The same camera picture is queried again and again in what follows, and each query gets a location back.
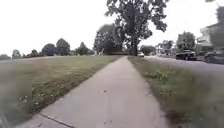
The broad dark tree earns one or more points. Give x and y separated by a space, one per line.
106 40

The grey concrete sidewalk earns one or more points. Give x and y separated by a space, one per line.
115 93

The white car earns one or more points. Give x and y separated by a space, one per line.
141 54

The tall dark tree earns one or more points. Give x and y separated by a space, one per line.
135 20

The pale house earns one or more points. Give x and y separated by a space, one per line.
164 46

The row of distant trees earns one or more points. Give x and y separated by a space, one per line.
50 50

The grass verge strip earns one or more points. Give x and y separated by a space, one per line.
180 93

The dark parked car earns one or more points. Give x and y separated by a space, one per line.
186 55

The wide grass field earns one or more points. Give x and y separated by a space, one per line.
36 78

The round green tree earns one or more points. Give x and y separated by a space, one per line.
185 40

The grey asphalt road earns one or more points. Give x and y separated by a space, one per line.
196 65

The pale building with balcony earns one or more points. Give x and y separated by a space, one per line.
206 36

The dark vehicle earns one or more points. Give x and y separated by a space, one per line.
215 57

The tree beside building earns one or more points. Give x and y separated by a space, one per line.
218 31

